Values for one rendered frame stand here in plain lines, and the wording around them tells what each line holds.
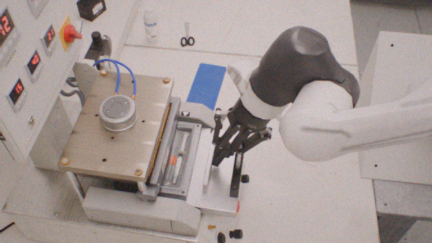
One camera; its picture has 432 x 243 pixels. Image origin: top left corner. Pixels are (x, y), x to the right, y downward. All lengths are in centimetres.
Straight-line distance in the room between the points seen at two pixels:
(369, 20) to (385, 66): 184
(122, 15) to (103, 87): 74
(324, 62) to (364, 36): 230
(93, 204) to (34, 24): 39
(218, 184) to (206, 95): 52
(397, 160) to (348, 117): 72
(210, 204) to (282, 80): 38
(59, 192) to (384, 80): 92
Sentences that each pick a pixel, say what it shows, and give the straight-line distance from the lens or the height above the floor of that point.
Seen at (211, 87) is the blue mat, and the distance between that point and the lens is 147.
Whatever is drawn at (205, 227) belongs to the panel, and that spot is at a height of 91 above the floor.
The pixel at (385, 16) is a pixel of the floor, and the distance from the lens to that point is 322.
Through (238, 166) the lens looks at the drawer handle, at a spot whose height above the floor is 101.
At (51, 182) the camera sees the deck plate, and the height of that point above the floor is 93.
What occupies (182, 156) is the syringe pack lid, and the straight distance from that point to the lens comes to 99.
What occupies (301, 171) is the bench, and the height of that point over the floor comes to 75.
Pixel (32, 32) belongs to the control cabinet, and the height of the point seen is 133.
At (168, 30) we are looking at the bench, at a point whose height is 75.
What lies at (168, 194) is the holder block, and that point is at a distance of 96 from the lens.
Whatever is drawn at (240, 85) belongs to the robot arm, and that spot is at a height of 126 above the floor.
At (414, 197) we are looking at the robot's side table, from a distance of 136.
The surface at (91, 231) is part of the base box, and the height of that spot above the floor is 89.
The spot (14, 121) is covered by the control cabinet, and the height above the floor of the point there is 125.
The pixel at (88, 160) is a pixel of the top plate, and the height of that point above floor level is 111.
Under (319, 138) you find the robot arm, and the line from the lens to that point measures 65.
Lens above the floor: 183
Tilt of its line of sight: 52 degrees down
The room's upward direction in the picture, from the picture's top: 1 degrees clockwise
